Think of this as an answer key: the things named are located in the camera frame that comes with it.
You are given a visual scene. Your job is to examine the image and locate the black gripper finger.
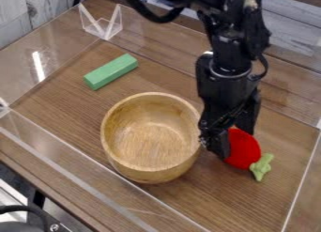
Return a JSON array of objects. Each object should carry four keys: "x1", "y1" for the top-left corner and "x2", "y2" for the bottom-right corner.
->
[
  {"x1": 199, "y1": 129, "x2": 231, "y2": 160},
  {"x1": 235, "y1": 96, "x2": 261, "y2": 135}
]

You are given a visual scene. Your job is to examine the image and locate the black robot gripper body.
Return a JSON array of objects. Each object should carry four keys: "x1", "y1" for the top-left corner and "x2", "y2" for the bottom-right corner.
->
[{"x1": 195, "y1": 53, "x2": 261, "y2": 131}]

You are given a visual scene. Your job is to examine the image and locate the red plush strawberry toy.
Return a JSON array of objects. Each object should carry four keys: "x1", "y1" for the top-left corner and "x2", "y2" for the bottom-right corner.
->
[{"x1": 225, "y1": 128, "x2": 274, "y2": 182}]

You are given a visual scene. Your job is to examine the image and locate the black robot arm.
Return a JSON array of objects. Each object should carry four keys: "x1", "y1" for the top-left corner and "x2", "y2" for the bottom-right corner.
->
[{"x1": 195, "y1": 0, "x2": 271, "y2": 159}]

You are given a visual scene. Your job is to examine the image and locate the wooden bowl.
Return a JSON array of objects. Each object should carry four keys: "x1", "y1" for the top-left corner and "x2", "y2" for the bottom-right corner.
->
[{"x1": 100, "y1": 92, "x2": 201, "y2": 184}]

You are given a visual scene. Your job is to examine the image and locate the green rectangular block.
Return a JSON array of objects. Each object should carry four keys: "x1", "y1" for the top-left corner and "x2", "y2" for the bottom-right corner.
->
[{"x1": 83, "y1": 54, "x2": 138, "y2": 90}]

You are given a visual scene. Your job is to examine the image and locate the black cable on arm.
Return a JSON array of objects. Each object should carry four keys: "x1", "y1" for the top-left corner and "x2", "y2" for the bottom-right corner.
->
[{"x1": 120, "y1": 0, "x2": 187, "y2": 23}]

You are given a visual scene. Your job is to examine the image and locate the clear acrylic corner bracket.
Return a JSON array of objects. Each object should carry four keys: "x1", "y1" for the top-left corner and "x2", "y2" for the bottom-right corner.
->
[{"x1": 78, "y1": 4, "x2": 123, "y2": 40}]

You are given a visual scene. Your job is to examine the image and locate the black metal frame with screw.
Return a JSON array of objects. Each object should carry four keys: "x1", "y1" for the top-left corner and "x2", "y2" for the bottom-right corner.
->
[{"x1": 27, "y1": 191, "x2": 71, "y2": 232}]

